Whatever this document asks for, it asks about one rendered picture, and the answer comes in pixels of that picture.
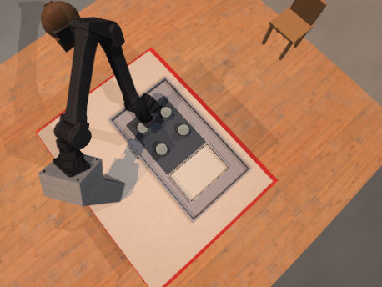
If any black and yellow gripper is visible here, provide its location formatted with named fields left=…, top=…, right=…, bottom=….
left=135, top=115, right=155, bottom=128

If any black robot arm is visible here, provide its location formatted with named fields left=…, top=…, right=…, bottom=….
left=53, top=17, right=161, bottom=177

